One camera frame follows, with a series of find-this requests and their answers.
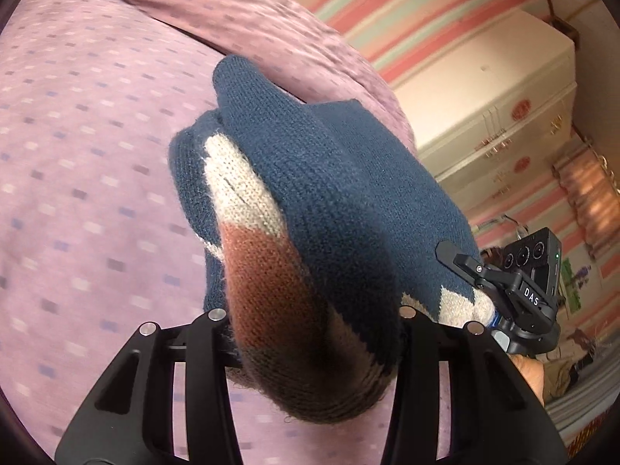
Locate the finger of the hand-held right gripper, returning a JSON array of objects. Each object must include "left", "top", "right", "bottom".
[
  {"left": 435, "top": 241, "right": 509, "bottom": 320},
  {"left": 487, "top": 312, "right": 512, "bottom": 352}
]

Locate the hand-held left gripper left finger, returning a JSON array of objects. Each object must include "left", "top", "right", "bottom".
[{"left": 54, "top": 309, "right": 243, "bottom": 465}]

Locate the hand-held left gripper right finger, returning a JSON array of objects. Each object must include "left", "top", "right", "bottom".
[{"left": 380, "top": 306, "right": 567, "bottom": 465}]

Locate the navy argyle knit sweater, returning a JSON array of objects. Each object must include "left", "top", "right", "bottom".
[{"left": 168, "top": 54, "right": 497, "bottom": 424}]

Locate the person's right hand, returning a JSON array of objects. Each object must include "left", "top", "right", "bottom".
[{"left": 511, "top": 353, "right": 547, "bottom": 415}]

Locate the grey striped bedding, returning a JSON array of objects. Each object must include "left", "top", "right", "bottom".
[{"left": 545, "top": 363, "right": 620, "bottom": 449}]

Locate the pink curtain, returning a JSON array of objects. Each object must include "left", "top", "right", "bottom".
[{"left": 552, "top": 143, "right": 620, "bottom": 265}]

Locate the cream cabinet with red emblems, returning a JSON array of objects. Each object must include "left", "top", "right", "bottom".
[{"left": 392, "top": 7, "right": 579, "bottom": 214}]

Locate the purple dotted bed sheet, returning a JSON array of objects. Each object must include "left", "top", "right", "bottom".
[{"left": 0, "top": 0, "right": 388, "bottom": 465}]

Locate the pink dotted pillow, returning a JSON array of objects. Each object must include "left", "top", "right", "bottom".
[{"left": 53, "top": 0, "right": 417, "bottom": 156}]

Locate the flower wall poster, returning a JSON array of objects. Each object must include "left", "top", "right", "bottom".
[{"left": 557, "top": 247, "right": 608, "bottom": 315}]

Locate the thin dark cable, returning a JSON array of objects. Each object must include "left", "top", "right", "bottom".
[{"left": 472, "top": 212, "right": 531, "bottom": 240}]

